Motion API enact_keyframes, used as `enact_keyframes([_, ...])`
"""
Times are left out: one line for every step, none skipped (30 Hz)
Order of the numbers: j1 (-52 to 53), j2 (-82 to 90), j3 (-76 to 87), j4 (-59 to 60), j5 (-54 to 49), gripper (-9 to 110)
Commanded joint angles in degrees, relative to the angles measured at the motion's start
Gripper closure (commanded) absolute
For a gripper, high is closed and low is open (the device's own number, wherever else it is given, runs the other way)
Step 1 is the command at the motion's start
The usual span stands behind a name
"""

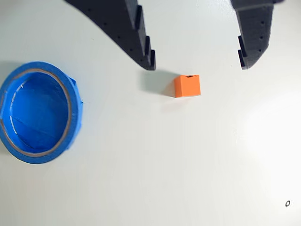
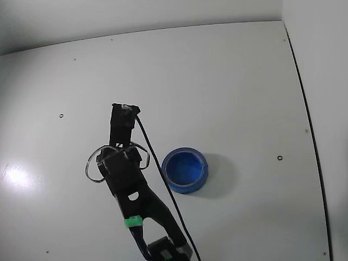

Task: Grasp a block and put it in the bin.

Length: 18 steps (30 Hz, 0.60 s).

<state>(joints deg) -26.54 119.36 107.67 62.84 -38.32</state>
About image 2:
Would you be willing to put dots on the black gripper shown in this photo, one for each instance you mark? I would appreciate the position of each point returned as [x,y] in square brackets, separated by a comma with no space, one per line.
[120,130]

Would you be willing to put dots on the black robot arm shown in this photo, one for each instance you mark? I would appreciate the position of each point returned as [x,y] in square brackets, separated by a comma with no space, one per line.
[122,174]

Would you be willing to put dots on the blue tape roll bin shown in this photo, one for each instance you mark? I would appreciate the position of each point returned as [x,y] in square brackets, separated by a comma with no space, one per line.
[187,170]

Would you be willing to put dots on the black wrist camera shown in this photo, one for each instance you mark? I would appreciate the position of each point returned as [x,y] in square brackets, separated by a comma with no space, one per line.
[121,114]

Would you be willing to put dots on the green tape band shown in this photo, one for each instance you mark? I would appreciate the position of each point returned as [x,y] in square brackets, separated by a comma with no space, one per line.
[133,221]

